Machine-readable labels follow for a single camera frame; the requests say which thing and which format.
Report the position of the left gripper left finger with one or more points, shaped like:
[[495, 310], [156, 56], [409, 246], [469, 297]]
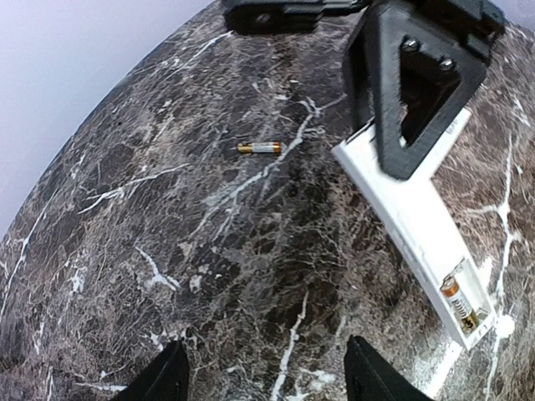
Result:
[[165, 378]]

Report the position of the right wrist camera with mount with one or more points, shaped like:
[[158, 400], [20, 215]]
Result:
[[260, 17]]

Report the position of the white remote control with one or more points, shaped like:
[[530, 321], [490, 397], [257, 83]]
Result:
[[418, 222]]

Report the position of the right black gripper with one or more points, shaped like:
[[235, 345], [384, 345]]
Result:
[[411, 66]]

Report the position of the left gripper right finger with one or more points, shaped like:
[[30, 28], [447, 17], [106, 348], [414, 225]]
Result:
[[368, 376]]

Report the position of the small AAA battery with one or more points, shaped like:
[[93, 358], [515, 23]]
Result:
[[458, 301]]

